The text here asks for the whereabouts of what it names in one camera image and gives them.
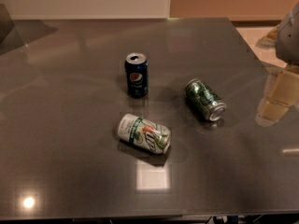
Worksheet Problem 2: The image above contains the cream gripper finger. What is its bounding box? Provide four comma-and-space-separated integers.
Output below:
257, 66, 299, 121

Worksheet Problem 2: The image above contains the green soda can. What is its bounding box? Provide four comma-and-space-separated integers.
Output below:
185, 78, 227, 121

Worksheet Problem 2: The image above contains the white 7up can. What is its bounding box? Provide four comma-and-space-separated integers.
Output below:
117, 114, 171, 154

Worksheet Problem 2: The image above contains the blue Pepsi can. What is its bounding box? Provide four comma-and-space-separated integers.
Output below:
124, 52, 149, 98

